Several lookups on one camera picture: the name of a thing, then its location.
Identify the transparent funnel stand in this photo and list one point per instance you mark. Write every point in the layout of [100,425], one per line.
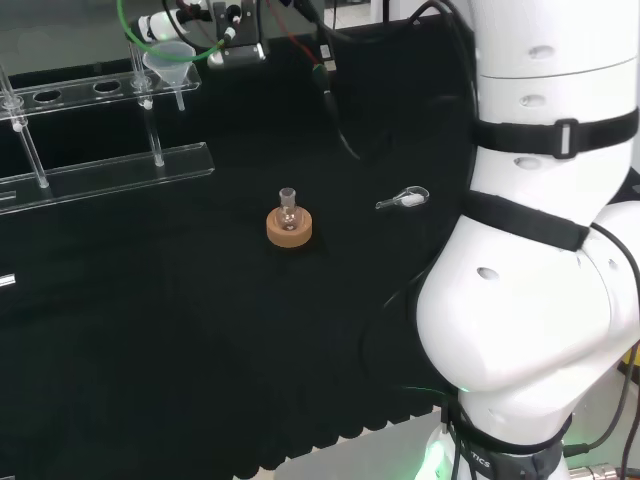
[115,167]

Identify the black bench cloth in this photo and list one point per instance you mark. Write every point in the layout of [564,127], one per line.
[200,325]

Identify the small round-bottom glass flask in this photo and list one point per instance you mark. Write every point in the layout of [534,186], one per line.
[289,216]

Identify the clear plastic funnel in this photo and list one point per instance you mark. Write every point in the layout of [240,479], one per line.
[167,57]

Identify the clear cloth clip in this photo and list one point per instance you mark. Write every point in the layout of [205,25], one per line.
[6,279]

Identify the glass weighing funnel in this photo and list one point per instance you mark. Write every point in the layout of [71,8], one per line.
[410,199]

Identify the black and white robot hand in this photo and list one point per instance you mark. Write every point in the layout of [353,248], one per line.
[240,30]

